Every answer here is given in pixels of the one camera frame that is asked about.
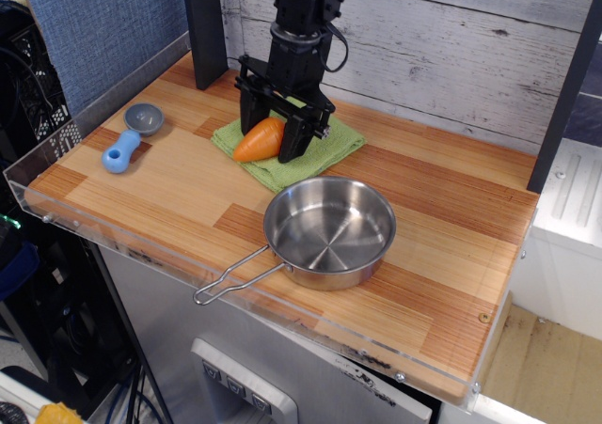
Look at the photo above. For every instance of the white metal side unit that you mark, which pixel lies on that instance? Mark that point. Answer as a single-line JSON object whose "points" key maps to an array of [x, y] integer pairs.
{"points": [[557, 275]]}

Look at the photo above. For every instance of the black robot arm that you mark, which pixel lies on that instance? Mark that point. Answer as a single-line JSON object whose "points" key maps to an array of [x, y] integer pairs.
{"points": [[305, 17]]}

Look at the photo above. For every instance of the black right vertical post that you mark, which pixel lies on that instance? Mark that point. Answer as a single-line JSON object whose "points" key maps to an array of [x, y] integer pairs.
{"points": [[572, 83]]}

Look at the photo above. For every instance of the black plastic crate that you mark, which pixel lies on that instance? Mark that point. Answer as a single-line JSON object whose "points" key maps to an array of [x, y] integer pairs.
{"points": [[32, 98]]}

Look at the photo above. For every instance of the black left vertical post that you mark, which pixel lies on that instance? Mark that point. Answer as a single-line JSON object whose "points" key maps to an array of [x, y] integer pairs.
{"points": [[207, 40]]}

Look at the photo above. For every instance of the stainless steel pan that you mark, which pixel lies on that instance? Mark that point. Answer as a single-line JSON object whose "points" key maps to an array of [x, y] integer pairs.
{"points": [[329, 234]]}

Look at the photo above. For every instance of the blue grey ice cream scoop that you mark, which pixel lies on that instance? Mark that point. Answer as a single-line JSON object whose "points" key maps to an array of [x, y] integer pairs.
{"points": [[141, 120]]}

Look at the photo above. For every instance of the green folded cloth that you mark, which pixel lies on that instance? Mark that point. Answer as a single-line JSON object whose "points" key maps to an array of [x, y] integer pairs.
{"points": [[319, 156]]}

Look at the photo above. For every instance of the stainless steel cabinet with dispenser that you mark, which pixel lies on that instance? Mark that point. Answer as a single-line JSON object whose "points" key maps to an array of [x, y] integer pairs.
{"points": [[219, 362]]}

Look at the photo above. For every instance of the orange plastic toy carrot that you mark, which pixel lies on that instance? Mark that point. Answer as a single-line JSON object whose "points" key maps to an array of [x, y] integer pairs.
{"points": [[262, 142]]}

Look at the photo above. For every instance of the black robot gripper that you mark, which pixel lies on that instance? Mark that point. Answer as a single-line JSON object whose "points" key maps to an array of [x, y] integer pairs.
{"points": [[295, 68]]}

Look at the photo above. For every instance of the clear acrylic table guard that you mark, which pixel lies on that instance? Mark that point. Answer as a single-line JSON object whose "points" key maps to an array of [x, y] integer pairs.
{"points": [[184, 210]]}

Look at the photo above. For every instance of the black vertical post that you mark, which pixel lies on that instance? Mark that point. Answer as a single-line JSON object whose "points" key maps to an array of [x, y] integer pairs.
{"points": [[207, 40], [572, 83]]}

